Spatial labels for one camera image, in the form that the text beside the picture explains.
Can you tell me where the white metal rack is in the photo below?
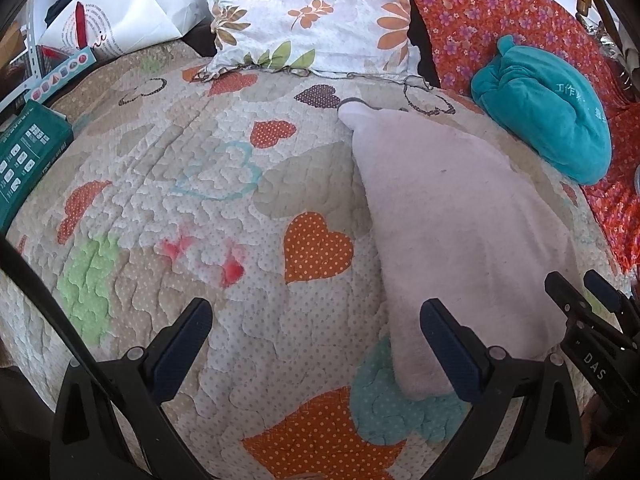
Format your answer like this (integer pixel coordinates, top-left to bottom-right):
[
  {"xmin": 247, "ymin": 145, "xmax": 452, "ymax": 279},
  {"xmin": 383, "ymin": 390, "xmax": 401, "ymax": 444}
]
[{"xmin": 19, "ymin": 4, "xmax": 47, "ymax": 83}]

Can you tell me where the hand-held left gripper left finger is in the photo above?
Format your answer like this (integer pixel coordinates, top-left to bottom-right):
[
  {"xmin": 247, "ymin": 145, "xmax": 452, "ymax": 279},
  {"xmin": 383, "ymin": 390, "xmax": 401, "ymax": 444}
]
[{"xmin": 50, "ymin": 297, "xmax": 215, "ymax": 480}]

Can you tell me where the floral pillow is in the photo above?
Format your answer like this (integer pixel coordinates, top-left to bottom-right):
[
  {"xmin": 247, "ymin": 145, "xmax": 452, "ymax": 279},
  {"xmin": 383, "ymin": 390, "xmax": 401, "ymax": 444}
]
[{"xmin": 202, "ymin": 0, "xmax": 427, "ymax": 82}]

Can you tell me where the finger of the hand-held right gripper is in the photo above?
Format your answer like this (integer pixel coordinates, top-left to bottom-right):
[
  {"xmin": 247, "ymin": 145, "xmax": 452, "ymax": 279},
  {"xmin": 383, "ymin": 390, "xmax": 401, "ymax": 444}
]
[
  {"xmin": 545, "ymin": 271, "xmax": 592, "ymax": 329},
  {"xmin": 584, "ymin": 270, "xmax": 631, "ymax": 321}
]

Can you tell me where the white paper bag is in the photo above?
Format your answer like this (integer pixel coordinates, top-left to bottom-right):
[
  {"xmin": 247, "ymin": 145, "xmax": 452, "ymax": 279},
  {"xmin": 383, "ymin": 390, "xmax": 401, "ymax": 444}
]
[{"xmin": 39, "ymin": 0, "xmax": 212, "ymax": 61}]

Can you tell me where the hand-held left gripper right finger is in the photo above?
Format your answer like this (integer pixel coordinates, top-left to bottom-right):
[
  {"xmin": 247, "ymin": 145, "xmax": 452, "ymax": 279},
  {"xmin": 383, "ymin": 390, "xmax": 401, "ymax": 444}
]
[{"xmin": 419, "ymin": 298, "xmax": 586, "ymax": 480}]

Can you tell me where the pink towel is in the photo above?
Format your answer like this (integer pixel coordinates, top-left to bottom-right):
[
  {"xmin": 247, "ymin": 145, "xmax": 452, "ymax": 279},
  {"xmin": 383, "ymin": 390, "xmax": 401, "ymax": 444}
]
[{"xmin": 337, "ymin": 99, "xmax": 587, "ymax": 402}]

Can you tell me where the heart print quilt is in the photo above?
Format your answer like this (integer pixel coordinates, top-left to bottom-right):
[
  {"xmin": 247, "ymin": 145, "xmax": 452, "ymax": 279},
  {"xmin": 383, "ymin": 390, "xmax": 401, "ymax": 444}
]
[{"xmin": 0, "ymin": 40, "xmax": 626, "ymax": 480}]

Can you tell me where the orange floral cloth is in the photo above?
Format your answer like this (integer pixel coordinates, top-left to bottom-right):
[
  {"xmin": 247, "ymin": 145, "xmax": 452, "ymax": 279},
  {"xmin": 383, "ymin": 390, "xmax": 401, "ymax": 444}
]
[{"xmin": 407, "ymin": 0, "xmax": 640, "ymax": 277}]

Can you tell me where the dark cloth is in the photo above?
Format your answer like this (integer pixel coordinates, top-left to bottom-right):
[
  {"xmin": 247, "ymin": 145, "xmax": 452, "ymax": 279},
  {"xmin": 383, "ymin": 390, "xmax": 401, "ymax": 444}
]
[{"xmin": 407, "ymin": 0, "xmax": 442, "ymax": 88}]

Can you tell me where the teal cardboard box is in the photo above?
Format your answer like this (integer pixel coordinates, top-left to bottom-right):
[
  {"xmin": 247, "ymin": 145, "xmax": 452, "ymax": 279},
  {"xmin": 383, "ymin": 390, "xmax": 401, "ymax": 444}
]
[{"xmin": 0, "ymin": 99, "xmax": 75, "ymax": 235}]

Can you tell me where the long box with coloured squares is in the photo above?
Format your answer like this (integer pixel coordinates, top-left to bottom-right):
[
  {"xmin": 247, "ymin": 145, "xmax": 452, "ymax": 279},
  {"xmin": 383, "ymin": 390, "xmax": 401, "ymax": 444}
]
[{"xmin": 24, "ymin": 45, "xmax": 99, "ymax": 104}]

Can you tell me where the teal cloth bundle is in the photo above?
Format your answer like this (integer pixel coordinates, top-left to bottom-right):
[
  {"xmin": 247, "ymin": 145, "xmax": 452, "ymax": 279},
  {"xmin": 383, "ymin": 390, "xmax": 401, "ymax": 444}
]
[{"xmin": 470, "ymin": 35, "xmax": 614, "ymax": 186}]

